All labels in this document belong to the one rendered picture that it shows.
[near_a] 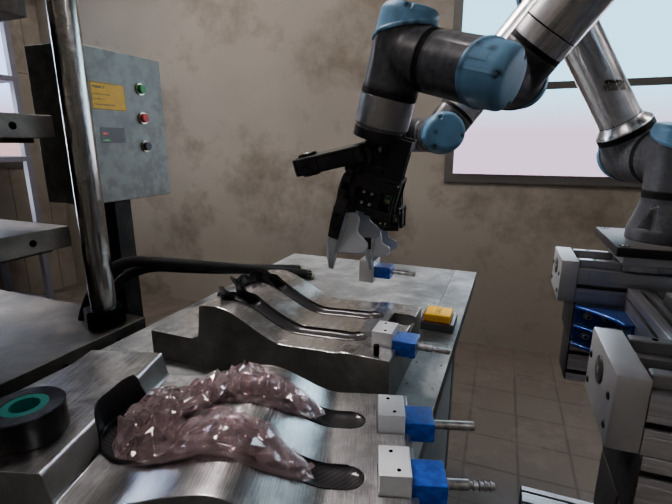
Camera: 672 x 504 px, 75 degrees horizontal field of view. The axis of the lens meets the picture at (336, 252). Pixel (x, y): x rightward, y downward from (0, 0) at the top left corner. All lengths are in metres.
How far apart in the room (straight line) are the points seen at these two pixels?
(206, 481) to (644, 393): 0.46
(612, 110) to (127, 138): 1.22
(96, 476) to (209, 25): 3.05
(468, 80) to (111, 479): 0.59
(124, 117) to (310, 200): 1.76
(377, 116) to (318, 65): 2.36
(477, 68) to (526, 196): 2.20
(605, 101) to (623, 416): 0.73
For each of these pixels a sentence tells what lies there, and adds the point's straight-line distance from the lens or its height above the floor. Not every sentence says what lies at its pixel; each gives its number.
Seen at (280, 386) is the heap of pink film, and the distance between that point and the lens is 0.64.
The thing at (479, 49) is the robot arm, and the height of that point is 1.33.
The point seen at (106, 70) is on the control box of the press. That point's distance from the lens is 1.39.
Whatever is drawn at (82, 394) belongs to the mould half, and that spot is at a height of 0.91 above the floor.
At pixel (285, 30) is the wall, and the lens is 3.08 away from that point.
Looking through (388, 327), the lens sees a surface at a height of 0.92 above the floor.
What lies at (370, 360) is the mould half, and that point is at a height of 0.89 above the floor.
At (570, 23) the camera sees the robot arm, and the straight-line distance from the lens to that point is 0.65.
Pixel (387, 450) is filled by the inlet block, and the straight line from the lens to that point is 0.56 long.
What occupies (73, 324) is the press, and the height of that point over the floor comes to 0.78.
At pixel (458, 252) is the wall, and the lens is 2.77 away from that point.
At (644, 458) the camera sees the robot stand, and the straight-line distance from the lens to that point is 0.62.
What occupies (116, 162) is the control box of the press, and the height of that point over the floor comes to 1.18.
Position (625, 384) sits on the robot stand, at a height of 0.98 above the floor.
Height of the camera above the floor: 1.23
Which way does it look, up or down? 14 degrees down
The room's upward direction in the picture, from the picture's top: straight up
